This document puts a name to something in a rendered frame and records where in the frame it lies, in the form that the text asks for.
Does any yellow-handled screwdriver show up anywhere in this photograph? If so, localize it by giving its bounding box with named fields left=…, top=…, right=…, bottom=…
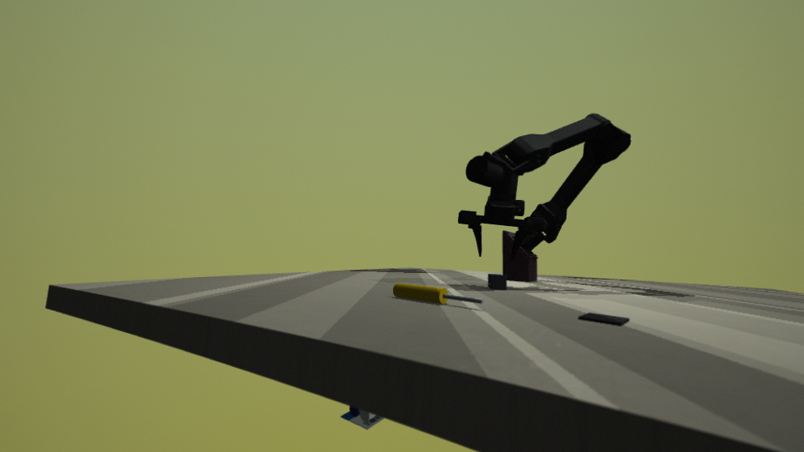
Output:
left=393, top=283, right=483, bottom=304

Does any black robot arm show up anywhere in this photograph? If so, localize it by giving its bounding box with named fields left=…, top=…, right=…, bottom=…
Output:
left=465, top=113, right=631, bottom=254

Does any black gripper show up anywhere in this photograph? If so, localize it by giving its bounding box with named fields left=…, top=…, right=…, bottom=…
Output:
left=458, top=189, right=546, bottom=261

